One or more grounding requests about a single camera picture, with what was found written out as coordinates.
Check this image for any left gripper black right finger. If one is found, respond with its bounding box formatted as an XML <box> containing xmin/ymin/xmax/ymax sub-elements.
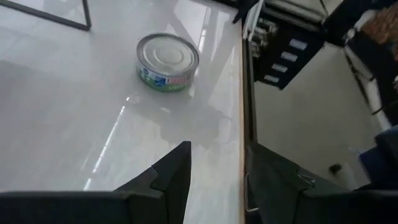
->
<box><xmin>246</xmin><ymin>142</ymin><xmax>349</xmax><ymax>224</ymax></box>

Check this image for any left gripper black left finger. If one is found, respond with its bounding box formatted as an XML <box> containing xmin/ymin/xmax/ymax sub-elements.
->
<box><xmin>114</xmin><ymin>141</ymin><xmax>192</xmax><ymax>224</ymax></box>

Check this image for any silver-lidded tuna can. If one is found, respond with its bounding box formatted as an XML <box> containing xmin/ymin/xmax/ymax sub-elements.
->
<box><xmin>135</xmin><ymin>32</ymin><xmax>200</xmax><ymax>93</ymax></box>

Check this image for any black caster wheel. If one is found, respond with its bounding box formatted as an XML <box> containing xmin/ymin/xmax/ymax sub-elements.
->
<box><xmin>328</xmin><ymin>163</ymin><xmax>343</xmax><ymax>175</ymax></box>

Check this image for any person's leg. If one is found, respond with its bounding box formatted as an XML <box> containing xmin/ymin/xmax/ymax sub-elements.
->
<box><xmin>359</xmin><ymin>125</ymin><xmax>398</xmax><ymax>191</ymax></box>

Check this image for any black labelled drawer cabinet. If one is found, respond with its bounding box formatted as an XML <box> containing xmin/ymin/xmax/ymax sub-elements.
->
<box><xmin>251</xmin><ymin>12</ymin><xmax>326</xmax><ymax>91</ymax></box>

